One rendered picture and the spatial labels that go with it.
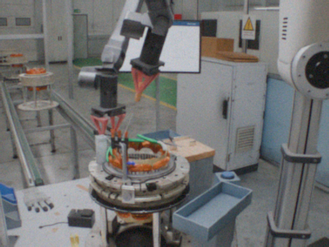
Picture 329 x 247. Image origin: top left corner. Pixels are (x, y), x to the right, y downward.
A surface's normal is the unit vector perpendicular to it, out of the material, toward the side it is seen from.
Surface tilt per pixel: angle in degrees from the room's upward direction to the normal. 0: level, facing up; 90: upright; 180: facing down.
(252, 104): 90
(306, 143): 90
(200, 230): 90
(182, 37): 83
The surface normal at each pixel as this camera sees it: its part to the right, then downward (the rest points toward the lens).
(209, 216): 0.02, -0.96
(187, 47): 0.04, 0.18
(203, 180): 0.53, 0.25
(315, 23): -0.14, 0.59
